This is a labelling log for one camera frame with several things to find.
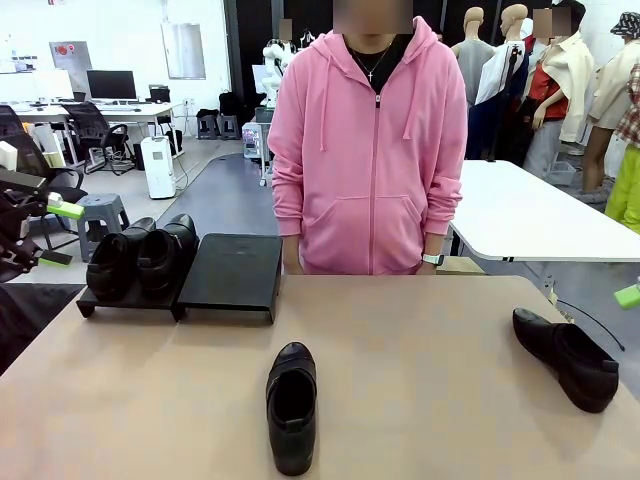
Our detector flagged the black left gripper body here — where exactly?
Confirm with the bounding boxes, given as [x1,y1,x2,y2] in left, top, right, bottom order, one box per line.
[0,168,46,261]

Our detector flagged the black textured buckle shoe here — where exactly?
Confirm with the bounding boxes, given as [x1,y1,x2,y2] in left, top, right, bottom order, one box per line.
[135,213,200,295]
[85,217,157,303]

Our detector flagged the black smooth leather loafer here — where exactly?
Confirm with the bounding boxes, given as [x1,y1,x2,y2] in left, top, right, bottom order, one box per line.
[265,341,319,476]
[512,307,620,414]

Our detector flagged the person's left forearm pink sleeve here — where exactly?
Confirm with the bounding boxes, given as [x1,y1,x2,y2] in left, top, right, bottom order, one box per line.
[423,164,465,256]

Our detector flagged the person's right forearm pink sleeve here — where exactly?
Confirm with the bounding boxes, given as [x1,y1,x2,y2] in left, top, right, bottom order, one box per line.
[269,159,307,239]

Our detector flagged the black shoe stand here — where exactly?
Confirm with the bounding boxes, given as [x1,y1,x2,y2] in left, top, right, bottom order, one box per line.
[75,234,200,321]
[175,232,284,325]

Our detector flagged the person's right hand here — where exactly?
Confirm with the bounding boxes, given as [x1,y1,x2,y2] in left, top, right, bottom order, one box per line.
[283,234,305,275]

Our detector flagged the grey plastic stool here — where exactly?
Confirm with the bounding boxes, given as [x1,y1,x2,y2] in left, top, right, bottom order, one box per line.
[74,193,132,264]

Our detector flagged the black mesh office chair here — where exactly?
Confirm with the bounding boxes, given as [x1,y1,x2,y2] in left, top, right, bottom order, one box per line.
[64,101,136,176]
[0,104,89,251]

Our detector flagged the black base panel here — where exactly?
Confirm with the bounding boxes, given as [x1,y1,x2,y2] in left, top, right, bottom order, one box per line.
[0,283,86,376]

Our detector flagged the white computer monitor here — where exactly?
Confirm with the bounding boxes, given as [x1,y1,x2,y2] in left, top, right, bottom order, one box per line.
[33,68,75,100]
[0,72,37,104]

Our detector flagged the white air purifier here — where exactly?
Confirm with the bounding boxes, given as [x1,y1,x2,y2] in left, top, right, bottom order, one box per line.
[140,135,177,200]

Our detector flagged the mannequin neon yellow pants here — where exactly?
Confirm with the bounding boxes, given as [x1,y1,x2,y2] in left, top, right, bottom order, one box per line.
[604,63,640,224]

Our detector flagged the white office desk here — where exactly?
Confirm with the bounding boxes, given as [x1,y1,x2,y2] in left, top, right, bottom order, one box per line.
[7,101,185,169]

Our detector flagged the black computer monitor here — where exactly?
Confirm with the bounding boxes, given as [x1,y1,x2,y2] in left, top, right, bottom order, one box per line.
[86,69,138,101]

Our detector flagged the grey plastic crate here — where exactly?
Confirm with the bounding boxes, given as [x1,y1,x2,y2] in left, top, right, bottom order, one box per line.
[547,159,581,187]

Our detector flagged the grey poster with red mark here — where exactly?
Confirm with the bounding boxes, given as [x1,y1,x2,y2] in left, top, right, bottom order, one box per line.
[48,40,94,71]

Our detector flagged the tan cardboard box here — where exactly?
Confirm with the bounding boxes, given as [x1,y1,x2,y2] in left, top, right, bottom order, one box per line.
[437,259,487,276]

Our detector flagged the black backpack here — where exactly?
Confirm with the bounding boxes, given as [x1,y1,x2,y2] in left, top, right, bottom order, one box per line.
[218,89,243,117]

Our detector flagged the lit computer tower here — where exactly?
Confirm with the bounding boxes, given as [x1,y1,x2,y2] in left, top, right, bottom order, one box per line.
[242,122,274,161]

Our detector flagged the mannequin bucket hat beige shirt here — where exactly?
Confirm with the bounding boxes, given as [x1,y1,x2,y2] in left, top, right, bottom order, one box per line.
[582,12,640,194]

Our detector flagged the mannequin cream jacket red top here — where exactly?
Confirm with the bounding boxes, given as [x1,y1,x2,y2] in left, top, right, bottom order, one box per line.
[519,0,596,169]

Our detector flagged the mannequin navy white clothes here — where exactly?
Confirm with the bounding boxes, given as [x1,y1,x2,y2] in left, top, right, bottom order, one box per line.
[474,3,532,161]

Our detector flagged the mannequin grey tank top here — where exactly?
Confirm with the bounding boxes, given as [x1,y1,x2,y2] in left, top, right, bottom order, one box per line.
[452,5,496,106]

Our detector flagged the person in pink hoodie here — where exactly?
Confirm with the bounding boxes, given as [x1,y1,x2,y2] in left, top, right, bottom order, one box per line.
[267,0,469,277]

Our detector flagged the black inner shirt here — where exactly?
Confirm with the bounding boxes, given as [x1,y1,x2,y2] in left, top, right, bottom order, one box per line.
[347,33,401,95]

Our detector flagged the thin black cable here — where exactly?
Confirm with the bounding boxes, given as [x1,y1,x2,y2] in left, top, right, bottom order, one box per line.
[554,298,627,351]

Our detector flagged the silver framed wall panel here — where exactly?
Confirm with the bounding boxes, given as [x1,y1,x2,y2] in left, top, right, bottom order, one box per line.
[160,22,207,80]

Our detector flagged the silver cross necklace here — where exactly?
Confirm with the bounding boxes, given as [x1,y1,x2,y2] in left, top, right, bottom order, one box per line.
[352,47,394,82]

